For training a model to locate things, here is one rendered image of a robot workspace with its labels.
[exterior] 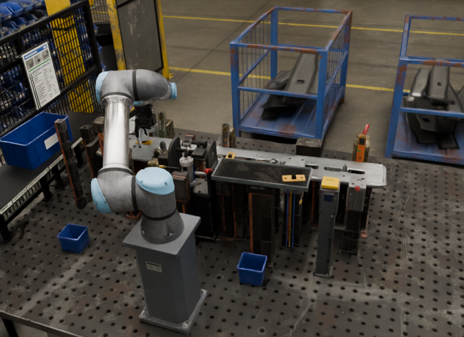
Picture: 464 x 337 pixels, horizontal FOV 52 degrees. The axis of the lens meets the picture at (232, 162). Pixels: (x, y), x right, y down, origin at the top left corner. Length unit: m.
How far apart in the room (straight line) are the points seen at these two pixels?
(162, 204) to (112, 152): 0.25
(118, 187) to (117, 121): 0.25
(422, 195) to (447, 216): 0.19
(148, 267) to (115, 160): 0.39
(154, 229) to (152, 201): 0.11
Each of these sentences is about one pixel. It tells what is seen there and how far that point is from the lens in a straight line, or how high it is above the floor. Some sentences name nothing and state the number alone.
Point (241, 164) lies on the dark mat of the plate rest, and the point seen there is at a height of 1.16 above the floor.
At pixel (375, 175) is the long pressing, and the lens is 2.15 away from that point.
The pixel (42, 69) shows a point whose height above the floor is 1.33.
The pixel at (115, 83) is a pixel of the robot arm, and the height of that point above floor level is 1.53.
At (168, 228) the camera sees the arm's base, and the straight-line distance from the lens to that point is 1.62.
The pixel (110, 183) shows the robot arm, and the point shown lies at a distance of 1.57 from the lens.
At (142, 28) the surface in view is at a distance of 5.40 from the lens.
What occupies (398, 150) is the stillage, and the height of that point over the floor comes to 0.19.
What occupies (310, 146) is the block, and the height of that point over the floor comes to 1.03.
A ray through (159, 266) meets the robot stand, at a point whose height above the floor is 1.02.
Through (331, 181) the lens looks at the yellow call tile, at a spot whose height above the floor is 1.16.
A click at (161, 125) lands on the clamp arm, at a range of 2.48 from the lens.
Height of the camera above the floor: 2.17
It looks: 32 degrees down
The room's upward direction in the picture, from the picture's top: 3 degrees counter-clockwise
